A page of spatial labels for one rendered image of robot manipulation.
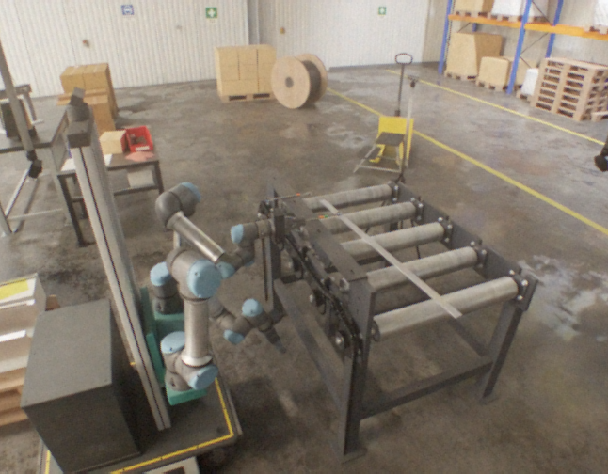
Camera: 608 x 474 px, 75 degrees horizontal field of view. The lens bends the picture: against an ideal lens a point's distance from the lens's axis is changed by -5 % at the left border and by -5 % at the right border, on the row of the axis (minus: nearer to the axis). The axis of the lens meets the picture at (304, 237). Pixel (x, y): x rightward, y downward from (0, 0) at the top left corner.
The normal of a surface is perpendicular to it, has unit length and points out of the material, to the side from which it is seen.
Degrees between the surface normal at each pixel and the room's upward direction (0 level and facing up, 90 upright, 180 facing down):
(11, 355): 90
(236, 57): 90
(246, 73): 90
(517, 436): 0
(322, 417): 0
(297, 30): 90
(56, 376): 0
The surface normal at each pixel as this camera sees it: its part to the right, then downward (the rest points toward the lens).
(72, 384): 0.00, -0.85
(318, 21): 0.37, 0.49
